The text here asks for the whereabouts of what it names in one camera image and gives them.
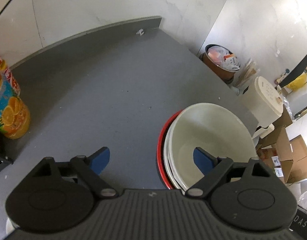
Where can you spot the small white bracket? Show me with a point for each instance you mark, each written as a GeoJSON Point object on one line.
{"type": "Point", "coordinates": [140, 32]}

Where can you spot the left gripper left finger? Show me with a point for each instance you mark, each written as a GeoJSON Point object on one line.
{"type": "Point", "coordinates": [88, 169]}

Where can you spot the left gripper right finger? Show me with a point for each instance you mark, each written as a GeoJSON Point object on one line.
{"type": "Point", "coordinates": [215, 171]}

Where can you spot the large cream ceramic bowl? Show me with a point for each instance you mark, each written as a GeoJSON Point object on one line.
{"type": "Point", "coordinates": [213, 128]}

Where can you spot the yellow plastic bag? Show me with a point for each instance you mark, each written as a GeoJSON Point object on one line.
{"type": "Point", "coordinates": [298, 83]}

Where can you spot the white bowl under cream bowl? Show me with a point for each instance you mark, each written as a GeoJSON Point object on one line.
{"type": "Point", "coordinates": [167, 162]}

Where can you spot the cardboard box with labels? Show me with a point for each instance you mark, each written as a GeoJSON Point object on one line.
{"type": "Point", "coordinates": [287, 158]}

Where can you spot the orange juice bottle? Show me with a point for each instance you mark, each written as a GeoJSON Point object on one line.
{"type": "Point", "coordinates": [14, 114]}

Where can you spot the cream air fryer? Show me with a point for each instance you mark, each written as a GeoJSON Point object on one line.
{"type": "Point", "coordinates": [265, 103]}

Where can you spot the brown pot with bags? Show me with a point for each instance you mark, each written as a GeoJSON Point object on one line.
{"type": "Point", "coordinates": [221, 61]}

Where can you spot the red bowl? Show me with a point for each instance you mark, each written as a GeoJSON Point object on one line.
{"type": "Point", "coordinates": [159, 153]}

